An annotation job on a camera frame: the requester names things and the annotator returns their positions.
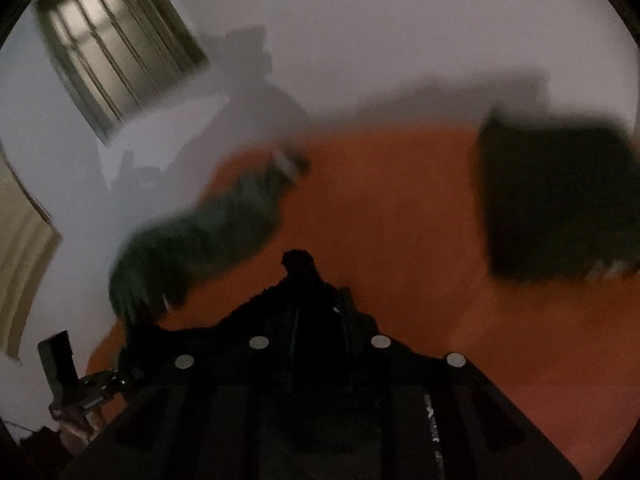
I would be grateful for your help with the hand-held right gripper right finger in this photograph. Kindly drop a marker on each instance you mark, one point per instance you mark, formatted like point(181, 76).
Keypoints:
point(360, 350)

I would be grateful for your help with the folded dark olive garment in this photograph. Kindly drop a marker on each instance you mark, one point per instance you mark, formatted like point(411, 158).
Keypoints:
point(555, 200)

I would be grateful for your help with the orange blanket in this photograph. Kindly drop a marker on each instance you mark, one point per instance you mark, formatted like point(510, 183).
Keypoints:
point(390, 240)

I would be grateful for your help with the green fleece cloth pile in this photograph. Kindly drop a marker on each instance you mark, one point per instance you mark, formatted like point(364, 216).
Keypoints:
point(210, 230)

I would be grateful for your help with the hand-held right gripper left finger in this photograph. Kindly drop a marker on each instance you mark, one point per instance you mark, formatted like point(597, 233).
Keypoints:
point(270, 360)

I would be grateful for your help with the person's left hand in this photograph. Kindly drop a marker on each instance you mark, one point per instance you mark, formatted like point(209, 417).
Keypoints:
point(80, 427)

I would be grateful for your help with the barred window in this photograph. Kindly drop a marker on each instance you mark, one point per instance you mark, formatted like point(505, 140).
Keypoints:
point(115, 45)

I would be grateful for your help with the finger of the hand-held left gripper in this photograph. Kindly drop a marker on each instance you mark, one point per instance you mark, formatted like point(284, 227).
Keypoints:
point(110, 379)
point(90, 402)

